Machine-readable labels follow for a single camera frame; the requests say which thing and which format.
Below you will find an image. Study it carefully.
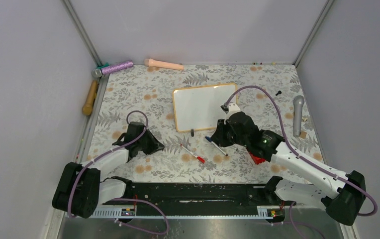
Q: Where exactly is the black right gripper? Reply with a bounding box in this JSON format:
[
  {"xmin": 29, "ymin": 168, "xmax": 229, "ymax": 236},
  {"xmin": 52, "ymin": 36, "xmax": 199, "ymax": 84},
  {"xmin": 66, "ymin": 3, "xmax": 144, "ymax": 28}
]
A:
[{"xmin": 210, "ymin": 119, "xmax": 249, "ymax": 147}]

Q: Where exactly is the yellow framed whiteboard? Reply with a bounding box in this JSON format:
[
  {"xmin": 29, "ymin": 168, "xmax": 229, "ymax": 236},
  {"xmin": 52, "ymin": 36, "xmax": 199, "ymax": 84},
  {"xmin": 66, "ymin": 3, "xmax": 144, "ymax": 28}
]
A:
[{"xmin": 172, "ymin": 83, "xmax": 237, "ymax": 132}]

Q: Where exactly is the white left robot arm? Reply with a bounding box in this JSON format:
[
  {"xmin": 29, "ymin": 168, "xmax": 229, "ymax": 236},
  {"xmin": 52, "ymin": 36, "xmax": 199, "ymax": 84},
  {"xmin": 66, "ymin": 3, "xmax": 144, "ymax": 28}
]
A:
[{"xmin": 52, "ymin": 122, "xmax": 165, "ymax": 219}]

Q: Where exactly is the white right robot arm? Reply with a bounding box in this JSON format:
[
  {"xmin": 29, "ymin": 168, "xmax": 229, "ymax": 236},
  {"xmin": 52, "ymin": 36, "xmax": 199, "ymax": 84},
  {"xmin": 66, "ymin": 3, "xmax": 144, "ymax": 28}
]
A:
[{"xmin": 211, "ymin": 112, "xmax": 366, "ymax": 226}]

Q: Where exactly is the blue capped marker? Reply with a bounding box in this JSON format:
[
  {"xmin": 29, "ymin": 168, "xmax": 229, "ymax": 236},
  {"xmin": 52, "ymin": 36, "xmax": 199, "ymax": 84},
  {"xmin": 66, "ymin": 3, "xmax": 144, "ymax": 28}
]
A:
[{"xmin": 205, "ymin": 136, "xmax": 228, "ymax": 156}]

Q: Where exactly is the red capped marker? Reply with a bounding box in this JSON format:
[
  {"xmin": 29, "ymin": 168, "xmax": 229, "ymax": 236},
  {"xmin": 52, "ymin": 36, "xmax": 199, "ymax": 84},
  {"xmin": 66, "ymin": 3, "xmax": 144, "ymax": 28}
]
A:
[{"xmin": 180, "ymin": 144, "xmax": 205, "ymax": 164}]

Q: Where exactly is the red plastic box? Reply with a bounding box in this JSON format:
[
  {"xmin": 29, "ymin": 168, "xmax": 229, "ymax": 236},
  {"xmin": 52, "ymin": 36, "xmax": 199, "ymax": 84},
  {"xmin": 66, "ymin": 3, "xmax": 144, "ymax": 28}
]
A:
[{"xmin": 249, "ymin": 153, "xmax": 266, "ymax": 165}]

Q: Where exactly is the floral patterned table mat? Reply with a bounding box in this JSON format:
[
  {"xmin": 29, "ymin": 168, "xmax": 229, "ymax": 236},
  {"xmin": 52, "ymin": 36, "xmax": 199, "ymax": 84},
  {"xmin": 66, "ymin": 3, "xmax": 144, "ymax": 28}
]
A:
[{"xmin": 81, "ymin": 65, "xmax": 323, "ymax": 183}]

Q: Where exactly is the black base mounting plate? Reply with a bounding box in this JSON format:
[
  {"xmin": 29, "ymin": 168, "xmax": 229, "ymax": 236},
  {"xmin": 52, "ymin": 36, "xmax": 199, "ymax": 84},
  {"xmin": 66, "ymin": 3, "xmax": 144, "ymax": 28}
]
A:
[{"xmin": 103, "ymin": 180, "xmax": 291, "ymax": 214}]

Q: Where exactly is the pink toy microphone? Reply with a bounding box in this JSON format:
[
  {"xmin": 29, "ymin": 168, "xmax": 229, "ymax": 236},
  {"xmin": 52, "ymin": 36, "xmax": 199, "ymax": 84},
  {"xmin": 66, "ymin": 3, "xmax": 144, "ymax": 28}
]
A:
[{"xmin": 144, "ymin": 58, "xmax": 184, "ymax": 71}]

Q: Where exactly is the silver toy microphone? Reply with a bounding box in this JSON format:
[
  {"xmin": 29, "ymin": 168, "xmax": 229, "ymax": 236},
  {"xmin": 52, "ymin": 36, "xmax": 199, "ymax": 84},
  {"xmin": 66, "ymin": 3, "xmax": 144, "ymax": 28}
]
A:
[{"xmin": 293, "ymin": 95, "xmax": 304, "ymax": 137}]

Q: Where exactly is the purple glitter toy microphone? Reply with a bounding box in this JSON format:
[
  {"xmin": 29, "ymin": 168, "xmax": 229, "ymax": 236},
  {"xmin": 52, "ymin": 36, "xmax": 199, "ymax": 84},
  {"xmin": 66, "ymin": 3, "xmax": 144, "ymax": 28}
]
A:
[{"xmin": 91, "ymin": 60, "xmax": 134, "ymax": 78}]

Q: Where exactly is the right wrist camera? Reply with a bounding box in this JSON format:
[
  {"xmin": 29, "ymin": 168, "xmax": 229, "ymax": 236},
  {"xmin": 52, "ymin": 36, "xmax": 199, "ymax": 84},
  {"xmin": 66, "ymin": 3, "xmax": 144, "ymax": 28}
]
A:
[{"xmin": 221, "ymin": 102, "xmax": 241, "ymax": 115}]

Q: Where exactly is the white slotted cable duct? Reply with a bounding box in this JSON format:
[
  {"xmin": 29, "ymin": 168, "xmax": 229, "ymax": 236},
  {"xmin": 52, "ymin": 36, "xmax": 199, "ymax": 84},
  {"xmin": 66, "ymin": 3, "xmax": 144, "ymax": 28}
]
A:
[{"xmin": 90, "ymin": 206, "xmax": 285, "ymax": 220}]

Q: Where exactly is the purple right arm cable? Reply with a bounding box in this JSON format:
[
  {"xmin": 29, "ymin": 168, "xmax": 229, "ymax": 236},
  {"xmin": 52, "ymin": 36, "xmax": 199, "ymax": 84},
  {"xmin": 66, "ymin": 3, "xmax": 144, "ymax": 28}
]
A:
[{"xmin": 224, "ymin": 86, "xmax": 379, "ymax": 217}]

